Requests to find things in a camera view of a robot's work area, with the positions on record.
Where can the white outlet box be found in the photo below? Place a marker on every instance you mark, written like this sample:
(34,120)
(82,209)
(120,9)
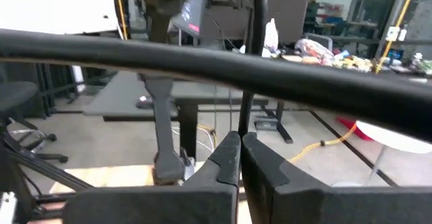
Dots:
(393,34)

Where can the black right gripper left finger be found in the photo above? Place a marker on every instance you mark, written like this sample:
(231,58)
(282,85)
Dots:
(152,207)

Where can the whiteboard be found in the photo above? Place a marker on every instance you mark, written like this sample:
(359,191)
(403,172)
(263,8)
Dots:
(50,4)

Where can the red bucket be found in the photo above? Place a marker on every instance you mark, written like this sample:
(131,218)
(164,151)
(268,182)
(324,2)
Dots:
(351,126)

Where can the black metal table frame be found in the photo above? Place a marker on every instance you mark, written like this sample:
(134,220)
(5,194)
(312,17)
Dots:
(44,170)

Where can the black office chair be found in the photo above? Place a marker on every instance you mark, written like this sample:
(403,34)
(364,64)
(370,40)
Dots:
(17,96)

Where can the black computer monitor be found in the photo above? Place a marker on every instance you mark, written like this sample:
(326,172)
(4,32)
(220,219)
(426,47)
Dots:
(189,11)

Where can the grey partition panel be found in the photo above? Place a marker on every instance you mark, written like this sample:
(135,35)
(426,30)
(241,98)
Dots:
(290,11)

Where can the black metal railing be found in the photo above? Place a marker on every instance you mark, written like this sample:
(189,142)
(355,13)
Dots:
(45,89)

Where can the black T-foot desk leg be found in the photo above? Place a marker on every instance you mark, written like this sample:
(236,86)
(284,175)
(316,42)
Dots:
(280,122)

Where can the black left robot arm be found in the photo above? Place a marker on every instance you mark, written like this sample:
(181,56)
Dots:
(162,129)

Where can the computer mouse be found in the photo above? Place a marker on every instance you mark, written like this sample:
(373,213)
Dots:
(144,102)

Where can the colourful snack bag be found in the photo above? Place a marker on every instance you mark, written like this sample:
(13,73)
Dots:
(314,50)

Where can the grey desk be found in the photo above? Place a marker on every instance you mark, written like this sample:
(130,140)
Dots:
(121,102)

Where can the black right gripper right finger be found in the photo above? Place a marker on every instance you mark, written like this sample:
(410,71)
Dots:
(320,207)

